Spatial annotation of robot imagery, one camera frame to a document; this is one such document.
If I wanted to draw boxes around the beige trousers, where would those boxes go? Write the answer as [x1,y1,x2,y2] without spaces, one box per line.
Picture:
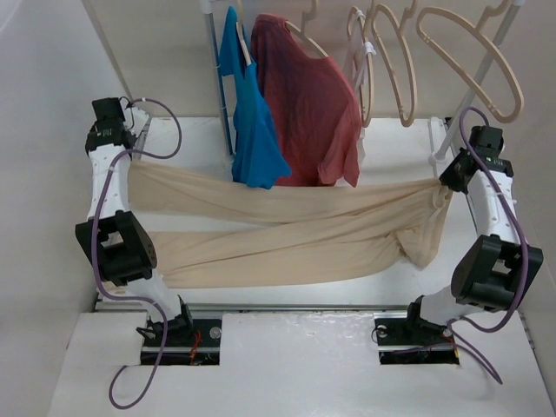
[129,161,452,289]

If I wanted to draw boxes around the beige hanger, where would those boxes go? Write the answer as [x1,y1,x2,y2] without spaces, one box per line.
[369,0,420,128]
[235,0,252,67]
[285,0,328,58]
[416,1,525,124]
[346,0,377,129]

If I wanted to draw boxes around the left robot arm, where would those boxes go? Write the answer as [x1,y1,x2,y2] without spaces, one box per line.
[75,97,195,346]

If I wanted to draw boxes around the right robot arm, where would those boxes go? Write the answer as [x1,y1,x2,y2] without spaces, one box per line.
[401,126,544,342]

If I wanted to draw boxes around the white garment on hanger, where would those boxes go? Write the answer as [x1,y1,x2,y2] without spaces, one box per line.
[342,10,376,153]

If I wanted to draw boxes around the beige hanger under white garment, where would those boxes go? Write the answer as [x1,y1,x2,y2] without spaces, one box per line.
[346,0,377,129]

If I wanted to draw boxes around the beige hanger under blue shirt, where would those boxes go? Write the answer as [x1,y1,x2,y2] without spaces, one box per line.
[235,0,252,67]

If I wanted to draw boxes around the beige hanger under red shirt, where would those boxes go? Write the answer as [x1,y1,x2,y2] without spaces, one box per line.
[285,0,328,58]

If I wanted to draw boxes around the white clothes rack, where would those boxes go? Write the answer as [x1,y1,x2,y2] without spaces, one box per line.
[199,1,526,168]

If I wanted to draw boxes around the blue t-shirt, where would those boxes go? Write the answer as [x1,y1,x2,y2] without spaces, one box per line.
[219,7,291,189]

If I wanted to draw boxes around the red t-shirt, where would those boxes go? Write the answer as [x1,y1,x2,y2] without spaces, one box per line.
[251,14,361,187]

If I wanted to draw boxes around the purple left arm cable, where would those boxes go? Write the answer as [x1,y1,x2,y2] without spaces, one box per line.
[92,97,183,410]

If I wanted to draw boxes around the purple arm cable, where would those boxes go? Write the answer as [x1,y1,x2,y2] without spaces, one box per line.
[92,97,183,410]
[447,106,532,385]

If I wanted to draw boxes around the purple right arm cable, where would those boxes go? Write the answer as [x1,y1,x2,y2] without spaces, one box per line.
[447,106,532,385]

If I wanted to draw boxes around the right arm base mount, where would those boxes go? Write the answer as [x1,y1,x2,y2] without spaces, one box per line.
[371,301,460,365]

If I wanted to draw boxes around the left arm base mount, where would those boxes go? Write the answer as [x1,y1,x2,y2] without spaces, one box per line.
[136,317,222,366]

